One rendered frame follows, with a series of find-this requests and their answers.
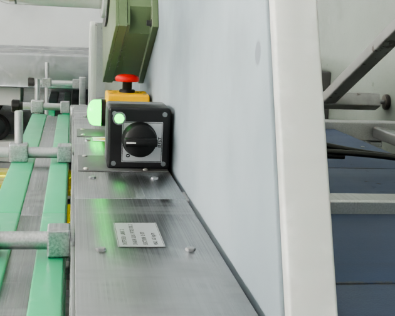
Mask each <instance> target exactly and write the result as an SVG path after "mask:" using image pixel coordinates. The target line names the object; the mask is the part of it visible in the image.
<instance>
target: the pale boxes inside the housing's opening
mask: <svg viewBox="0 0 395 316"><path fill-rule="evenodd" d="M13 99H15V100H20V102H23V99H24V88H13V87H0V105H11V100H13ZM10 142H14V134H8V136H6V137H5V138H3V139H2V140H0V146H3V147H9V143H10ZM0 162H9V158H8V157H0Z"/></svg>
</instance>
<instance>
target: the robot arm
mask: <svg viewBox="0 0 395 316"><path fill-rule="evenodd" d="M0 1H1V2H3V3H6V4H21V5H33V6H56V7H69V8H93V9H99V10H100V17H101V18H105V12H106V8H107V0H0Z"/></svg>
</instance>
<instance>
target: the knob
mask: <svg viewBox="0 0 395 316"><path fill-rule="evenodd" d="M122 145H123V147H124V149H125V150H126V152H128V153H129V154H130V155H132V156H135V157H145V156H148V155H149V154H151V153H152V152H153V151H154V149H155V147H157V146H158V140H157V135H156V132H155V130H154V129H153V128H152V127H151V126H150V125H149V124H147V123H145V122H134V123H132V124H130V125H128V126H127V127H126V128H125V130H124V132H123V134H122Z"/></svg>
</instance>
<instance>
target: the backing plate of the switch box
mask: <svg viewBox="0 0 395 316"><path fill-rule="evenodd" d="M77 162H78V171H80V172H169V171H168V169H147V168H143V169H129V168H108V167H107V163H106V160H105V156H104V155H86V154H83V155H77Z"/></svg>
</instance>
